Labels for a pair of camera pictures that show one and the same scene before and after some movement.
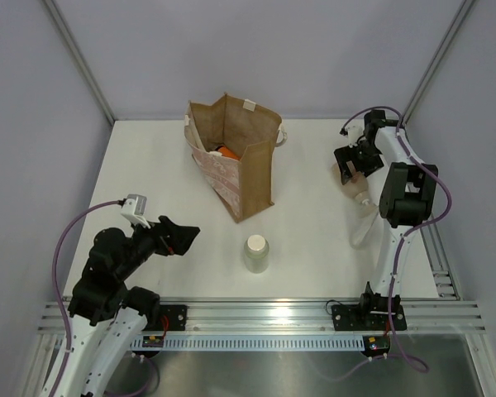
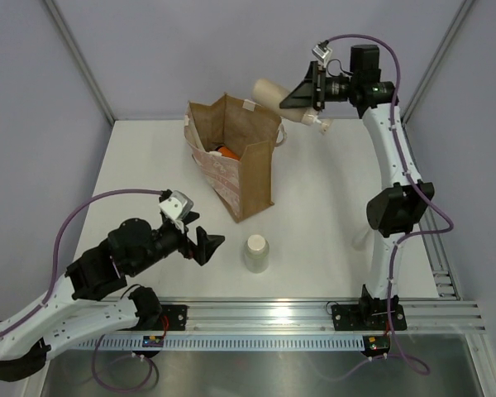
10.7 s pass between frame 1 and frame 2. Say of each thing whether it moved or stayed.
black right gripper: moved
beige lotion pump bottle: moved
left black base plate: stayed
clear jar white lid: stayed
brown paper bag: stayed
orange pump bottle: stayed
